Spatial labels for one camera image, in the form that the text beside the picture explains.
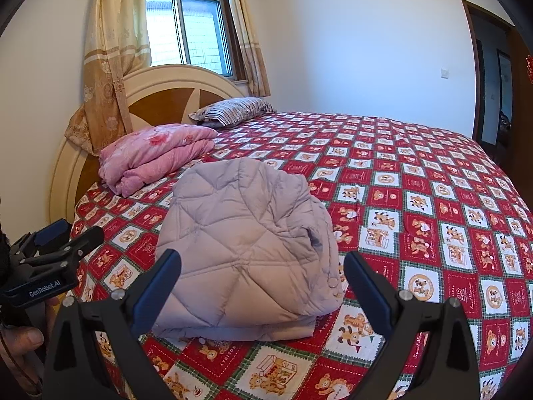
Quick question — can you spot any beige quilted down jacket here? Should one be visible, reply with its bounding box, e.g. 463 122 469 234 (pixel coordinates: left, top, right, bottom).
153 158 344 341

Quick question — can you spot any person's left hand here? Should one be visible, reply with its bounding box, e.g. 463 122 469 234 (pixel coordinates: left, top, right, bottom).
0 294 62 398

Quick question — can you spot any pink folded blanket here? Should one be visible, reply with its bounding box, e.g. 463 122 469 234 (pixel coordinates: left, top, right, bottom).
99 124 219 197

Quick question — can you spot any red patterned bed sheet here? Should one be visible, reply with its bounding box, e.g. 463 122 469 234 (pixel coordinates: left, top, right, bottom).
70 109 533 400

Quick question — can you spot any cream wooden headboard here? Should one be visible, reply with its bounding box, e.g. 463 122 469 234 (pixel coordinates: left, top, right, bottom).
46 64 249 223

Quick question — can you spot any left beige curtain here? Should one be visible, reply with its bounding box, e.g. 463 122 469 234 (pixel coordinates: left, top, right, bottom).
65 0 151 156

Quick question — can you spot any beige curtain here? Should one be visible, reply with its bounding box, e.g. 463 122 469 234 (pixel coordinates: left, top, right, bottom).
65 0 151 156
229 0 271 98

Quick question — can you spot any striped pillow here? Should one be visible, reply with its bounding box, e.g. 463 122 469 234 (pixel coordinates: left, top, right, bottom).
189 97 274 129

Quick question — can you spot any brown wooden door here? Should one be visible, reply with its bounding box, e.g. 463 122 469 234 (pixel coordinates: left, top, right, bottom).
505 26 533 188

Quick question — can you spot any right beige curtain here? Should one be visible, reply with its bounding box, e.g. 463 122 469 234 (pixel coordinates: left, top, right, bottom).
229 0 271 98

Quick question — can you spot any red double happiness decoration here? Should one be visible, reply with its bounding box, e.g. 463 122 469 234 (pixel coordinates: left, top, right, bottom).
526 54 533 84

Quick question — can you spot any window with frame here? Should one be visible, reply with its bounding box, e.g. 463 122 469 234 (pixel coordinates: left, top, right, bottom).
146 0 245 80

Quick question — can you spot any dark wooden door frame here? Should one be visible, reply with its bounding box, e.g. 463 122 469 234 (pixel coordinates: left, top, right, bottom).
462 0 515 154

